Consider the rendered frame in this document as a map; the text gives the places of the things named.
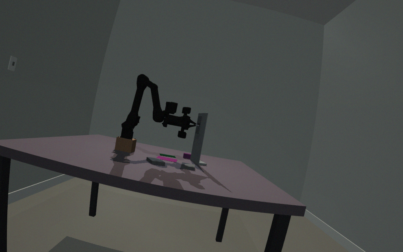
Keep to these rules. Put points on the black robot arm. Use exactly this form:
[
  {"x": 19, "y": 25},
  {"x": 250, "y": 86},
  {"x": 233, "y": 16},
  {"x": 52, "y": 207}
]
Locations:
[{"x": 158, "y": 115}]

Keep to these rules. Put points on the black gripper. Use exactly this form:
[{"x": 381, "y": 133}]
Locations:
[{"x": 182, "y": 134}]

